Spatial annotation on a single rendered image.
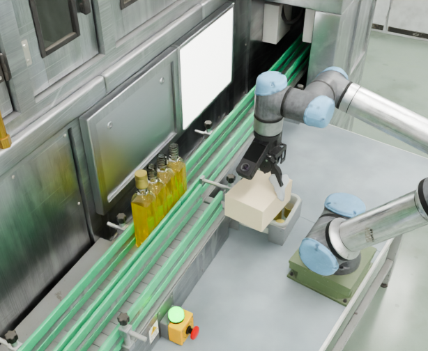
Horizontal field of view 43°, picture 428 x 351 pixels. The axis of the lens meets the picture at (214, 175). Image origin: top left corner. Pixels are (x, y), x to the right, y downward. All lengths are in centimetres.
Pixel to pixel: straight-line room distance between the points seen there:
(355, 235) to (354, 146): 98
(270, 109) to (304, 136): 105
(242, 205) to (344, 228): 27
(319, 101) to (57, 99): 63
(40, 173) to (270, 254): 81
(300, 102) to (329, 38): 105
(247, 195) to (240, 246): 41
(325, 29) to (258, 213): 108
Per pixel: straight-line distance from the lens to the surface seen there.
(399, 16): 521
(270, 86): 130
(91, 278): 154
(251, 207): 144
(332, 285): 170
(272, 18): 251
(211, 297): 171
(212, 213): 172
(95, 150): 151
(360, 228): 141
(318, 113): 128
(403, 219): 134
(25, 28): 129
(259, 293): 172
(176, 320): 155
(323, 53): 236
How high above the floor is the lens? 209
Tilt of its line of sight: 39 degrees down
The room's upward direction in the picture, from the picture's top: straight up
